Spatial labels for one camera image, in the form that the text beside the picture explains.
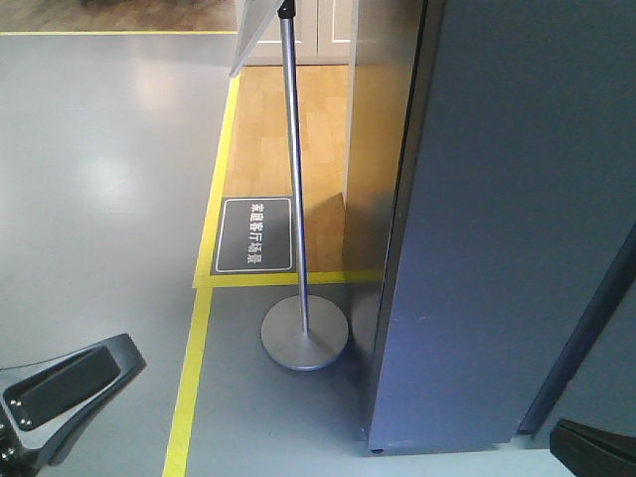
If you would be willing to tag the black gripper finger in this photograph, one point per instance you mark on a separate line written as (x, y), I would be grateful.
(588, 451)

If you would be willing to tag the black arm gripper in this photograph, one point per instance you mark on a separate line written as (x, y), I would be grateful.
(46, 406)

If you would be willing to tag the black floor label sign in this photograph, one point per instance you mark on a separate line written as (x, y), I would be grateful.
(255, 236)

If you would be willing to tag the silver sign stand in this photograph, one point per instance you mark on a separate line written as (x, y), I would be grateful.
(305, 332)

